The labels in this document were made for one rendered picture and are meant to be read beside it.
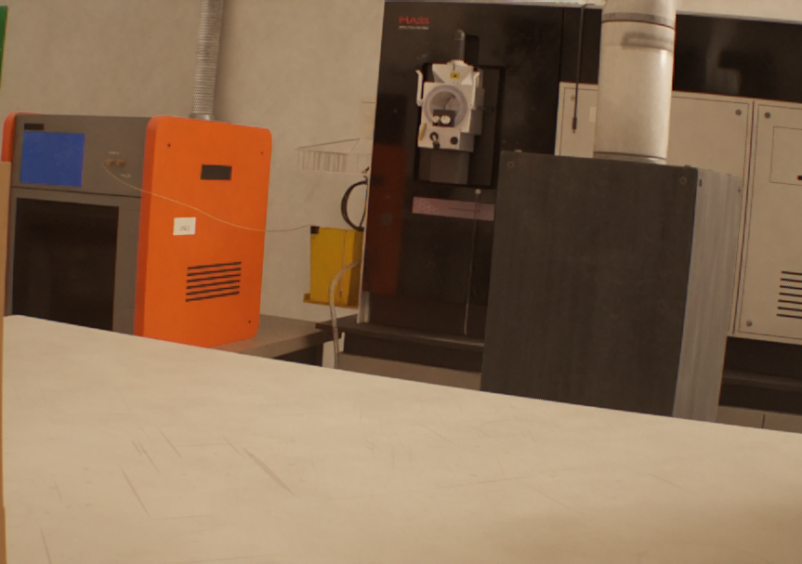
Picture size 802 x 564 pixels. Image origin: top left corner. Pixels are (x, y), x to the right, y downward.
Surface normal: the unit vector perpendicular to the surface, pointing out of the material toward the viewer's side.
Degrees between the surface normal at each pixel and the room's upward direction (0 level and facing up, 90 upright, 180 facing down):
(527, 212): 90
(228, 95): 90
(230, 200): 90
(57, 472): 0
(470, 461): 0
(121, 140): 90
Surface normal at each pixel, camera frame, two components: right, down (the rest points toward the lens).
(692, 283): 0.85, 0.12
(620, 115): -0.52, 0.04
